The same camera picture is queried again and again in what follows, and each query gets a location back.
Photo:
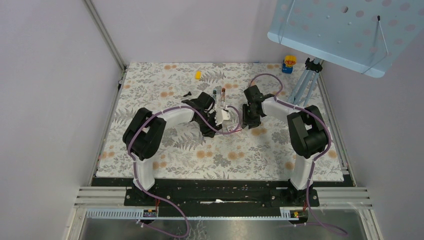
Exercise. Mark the floral patterned table mat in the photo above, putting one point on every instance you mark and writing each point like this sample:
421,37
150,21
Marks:
262,153

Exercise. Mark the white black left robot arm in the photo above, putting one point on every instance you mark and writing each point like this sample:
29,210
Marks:
144,134

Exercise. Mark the small black screw piece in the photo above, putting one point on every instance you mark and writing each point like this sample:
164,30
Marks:
187,94

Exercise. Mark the grey tripod stand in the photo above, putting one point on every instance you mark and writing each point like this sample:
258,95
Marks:
302,92

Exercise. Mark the light blue perforated metal board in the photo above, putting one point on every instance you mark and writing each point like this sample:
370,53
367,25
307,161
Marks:
365,36

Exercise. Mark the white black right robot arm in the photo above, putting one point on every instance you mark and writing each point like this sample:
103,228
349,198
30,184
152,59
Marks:
308,134

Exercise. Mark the yellow blue toy figure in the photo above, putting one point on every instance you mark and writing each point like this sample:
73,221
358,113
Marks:
288,63

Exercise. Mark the red white staple box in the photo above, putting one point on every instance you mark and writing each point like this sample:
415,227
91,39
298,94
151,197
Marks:
231,128

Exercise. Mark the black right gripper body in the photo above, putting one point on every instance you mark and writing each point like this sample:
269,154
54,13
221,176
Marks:
249,117

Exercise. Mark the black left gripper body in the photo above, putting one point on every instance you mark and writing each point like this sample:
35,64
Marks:
210,118

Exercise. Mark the small yellow block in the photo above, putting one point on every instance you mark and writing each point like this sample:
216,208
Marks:
198,75

